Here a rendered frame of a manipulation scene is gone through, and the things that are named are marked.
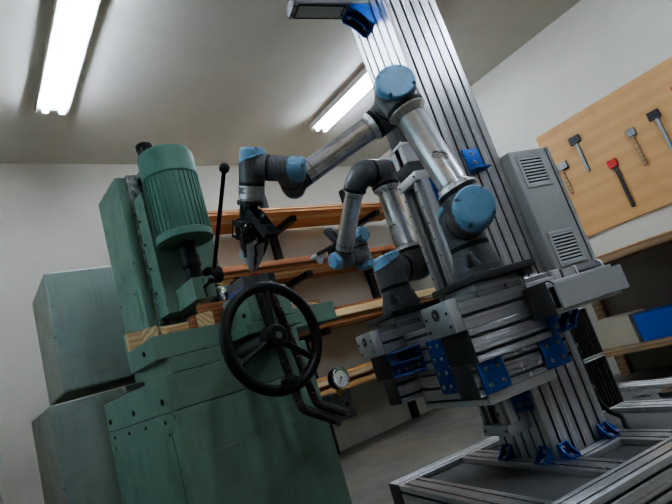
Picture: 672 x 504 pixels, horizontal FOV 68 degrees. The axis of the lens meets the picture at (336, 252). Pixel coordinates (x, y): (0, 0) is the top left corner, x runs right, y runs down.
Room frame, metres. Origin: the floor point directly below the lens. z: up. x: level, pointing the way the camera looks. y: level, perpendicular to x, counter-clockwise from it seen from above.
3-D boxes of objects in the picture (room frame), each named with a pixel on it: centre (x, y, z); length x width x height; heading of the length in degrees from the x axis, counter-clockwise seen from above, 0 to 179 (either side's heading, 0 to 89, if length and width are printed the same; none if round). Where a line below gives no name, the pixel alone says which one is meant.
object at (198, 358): (1.45, 0.40, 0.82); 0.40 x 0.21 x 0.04; 133
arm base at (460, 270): (1.47, -0.39, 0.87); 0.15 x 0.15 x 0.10
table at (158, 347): (1.46, 0.32, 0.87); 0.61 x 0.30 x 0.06; 133
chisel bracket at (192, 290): (1.51, 0.45, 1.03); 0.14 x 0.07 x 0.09; 43
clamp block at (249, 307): (1.40, 0.26, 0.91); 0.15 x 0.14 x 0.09; 133
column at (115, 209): (1.70, 0.64, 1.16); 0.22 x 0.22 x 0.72; 43
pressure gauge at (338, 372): (1.51, 0.11, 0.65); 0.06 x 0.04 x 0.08; 133
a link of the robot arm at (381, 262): (1.93, -0.18, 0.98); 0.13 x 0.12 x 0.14; 129
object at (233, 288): (1.40, 0.26, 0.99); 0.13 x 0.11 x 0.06; 133
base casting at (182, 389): (1.58, 0.53, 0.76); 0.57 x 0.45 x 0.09; 43
